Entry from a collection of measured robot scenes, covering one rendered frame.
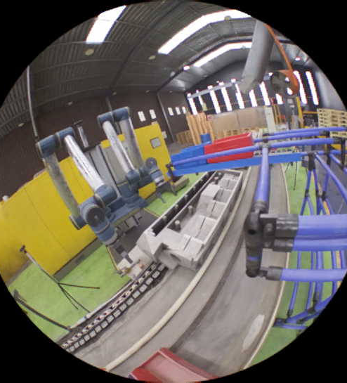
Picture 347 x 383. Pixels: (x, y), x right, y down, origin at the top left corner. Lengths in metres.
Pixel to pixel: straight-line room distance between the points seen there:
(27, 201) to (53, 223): 0.65
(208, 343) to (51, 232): 2.68
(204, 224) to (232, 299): 0.47
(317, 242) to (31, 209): 2.88
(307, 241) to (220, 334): 0.59
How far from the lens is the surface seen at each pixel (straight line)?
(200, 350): 0.75
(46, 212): 2.70
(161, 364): 0.80
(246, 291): 0.77
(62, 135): 1.28
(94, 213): 0.67
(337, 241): 0.25
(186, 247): 0.72
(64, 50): 9.97
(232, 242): 0.93
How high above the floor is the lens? 1.48
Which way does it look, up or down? 25 degrees down
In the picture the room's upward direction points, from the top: 20 degrees counter-clockwise
